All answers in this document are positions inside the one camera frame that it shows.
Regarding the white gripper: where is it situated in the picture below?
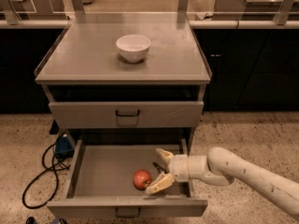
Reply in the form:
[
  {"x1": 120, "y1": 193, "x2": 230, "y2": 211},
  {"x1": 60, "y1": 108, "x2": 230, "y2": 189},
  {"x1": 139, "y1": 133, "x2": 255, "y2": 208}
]
[{"x1": 146, "y1": 148, "x2": 189, "y2": 195}]

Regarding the red apple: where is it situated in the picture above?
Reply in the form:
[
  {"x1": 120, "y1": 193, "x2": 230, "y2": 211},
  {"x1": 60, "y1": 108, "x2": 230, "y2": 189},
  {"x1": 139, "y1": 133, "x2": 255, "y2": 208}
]
[{"x1": 133, "y1": 170, "x2": 152, "y2": 190}]

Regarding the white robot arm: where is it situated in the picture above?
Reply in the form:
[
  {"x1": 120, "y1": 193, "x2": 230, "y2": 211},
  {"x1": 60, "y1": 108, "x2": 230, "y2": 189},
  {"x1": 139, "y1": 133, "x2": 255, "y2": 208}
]
[{"x1": 146, "y1": 147, "x2": 299, "y2": 220}]

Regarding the closed grey top drawer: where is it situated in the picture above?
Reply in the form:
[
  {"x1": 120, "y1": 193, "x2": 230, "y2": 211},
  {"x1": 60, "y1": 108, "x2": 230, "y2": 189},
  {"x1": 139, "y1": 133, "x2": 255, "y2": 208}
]
[{"x1": 50, "y1": 101, "x2": 204, "y2": 129}]

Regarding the open grey middle drawer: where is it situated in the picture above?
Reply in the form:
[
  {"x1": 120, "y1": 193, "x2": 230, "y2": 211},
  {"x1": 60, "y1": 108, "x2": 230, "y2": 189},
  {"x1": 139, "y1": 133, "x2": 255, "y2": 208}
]
[{"x1": 47, "y1": 140, "x2": 207, "y2": 218}]

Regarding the grey metal drawer cabinet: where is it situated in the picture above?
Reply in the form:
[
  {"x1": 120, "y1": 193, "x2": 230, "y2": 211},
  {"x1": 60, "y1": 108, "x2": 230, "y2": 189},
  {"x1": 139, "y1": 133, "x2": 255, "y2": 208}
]
[{"x1": 34, "y1": 11, "x2": 213, "y2": 219}]

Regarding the blue power adapter box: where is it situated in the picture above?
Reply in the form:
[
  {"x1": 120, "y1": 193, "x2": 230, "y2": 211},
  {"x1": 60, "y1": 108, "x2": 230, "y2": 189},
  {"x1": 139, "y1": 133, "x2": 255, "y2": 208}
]
[{"x1": 54, "y1": 133, "x2": 74, "y2": 158}]

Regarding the white ceramic bowl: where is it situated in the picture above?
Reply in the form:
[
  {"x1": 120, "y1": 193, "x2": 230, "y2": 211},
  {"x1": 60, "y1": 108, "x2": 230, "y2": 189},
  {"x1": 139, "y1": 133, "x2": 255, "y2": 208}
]
[{"x1": 116, "y1": 35, "x2": 151, "y2": 63}]

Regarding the steel background table right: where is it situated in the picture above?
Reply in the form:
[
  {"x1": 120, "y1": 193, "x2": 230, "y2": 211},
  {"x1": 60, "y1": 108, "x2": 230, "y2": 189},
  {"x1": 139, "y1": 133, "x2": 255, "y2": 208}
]
[{"x1": 212, "y1": 0, "x2": 283, "y2": 21}]

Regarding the grey background table left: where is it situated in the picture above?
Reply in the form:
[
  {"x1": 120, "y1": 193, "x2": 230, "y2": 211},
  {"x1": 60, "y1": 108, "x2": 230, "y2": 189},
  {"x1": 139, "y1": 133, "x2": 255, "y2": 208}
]
[{"x1": 10, "y1": 0, "x2": 66, "y2": 20}]

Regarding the black top drawer handle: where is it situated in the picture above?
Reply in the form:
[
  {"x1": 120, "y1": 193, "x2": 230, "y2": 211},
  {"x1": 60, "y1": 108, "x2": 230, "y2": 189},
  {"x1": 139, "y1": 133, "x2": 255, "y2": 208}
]
[{"x1": 115, "y1": 109, "x2": 140, "y2": 118}]

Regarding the black drawer handle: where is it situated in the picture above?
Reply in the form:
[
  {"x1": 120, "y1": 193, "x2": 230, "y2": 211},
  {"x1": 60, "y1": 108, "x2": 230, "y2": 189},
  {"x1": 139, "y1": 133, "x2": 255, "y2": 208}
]
[
  {"x1": 115, "y1": 207, "x2": 141, "y2": 218},
  {"x1": 115, "y1": 109, "x2": 140, "y2": 118}
]

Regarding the black middle drawer handle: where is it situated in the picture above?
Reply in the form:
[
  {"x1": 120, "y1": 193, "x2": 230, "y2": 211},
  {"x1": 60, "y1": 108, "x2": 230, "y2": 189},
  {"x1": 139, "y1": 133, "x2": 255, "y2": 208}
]
[{"x1": 115, "y1": 207, "x2": 141, "y2": 218}]

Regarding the black power cable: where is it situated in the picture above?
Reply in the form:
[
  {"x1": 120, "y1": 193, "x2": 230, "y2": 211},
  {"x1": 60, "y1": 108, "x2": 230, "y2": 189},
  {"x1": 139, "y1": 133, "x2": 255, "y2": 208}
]
[{"x1": 21, "y1": 142, "x2": 71, "y2": 210}]

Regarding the right grey metal post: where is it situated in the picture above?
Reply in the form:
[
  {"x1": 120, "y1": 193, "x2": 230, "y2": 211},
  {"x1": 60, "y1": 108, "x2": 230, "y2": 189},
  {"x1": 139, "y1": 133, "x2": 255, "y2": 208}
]
[{"x1": 177, "y1": 0, "x2": 189, "y2": 21}]

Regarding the grey metal post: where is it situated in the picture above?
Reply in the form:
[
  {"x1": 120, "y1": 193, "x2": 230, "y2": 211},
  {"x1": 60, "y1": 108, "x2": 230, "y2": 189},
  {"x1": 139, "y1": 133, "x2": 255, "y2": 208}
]
[
  {"x1": 68, "y1": 0, "x2": 86, "y2": 21},
  {"x1": 177, "y1": 0, "x2": 189, "y2": 21}
]

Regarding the far right metal post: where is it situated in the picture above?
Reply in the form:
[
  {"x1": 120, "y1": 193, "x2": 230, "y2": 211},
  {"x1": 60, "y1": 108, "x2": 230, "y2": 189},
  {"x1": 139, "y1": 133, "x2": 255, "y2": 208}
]
[{"x1": 273, "y1": 0, "x2": 295, "y2": 25}]

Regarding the left grey metal post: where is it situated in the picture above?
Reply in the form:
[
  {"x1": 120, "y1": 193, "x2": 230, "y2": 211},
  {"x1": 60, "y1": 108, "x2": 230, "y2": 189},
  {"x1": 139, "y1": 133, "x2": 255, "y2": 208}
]
[{"x1": 68, "y1": 0, "x2": 86, "y2": 21}]

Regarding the far left metal post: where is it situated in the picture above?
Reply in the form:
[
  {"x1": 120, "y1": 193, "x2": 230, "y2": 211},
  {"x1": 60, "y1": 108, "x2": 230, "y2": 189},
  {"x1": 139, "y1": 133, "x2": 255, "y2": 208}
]
[{"x1": 0, "y1": 0, "x2": 21, "y2": 25}]

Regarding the white horizontal rail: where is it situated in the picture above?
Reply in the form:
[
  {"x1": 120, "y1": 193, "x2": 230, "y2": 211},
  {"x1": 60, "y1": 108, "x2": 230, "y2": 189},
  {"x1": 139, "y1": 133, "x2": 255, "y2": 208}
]
[{"x1": 0, "y1": 20, "x2": 299, "y2": 30}]

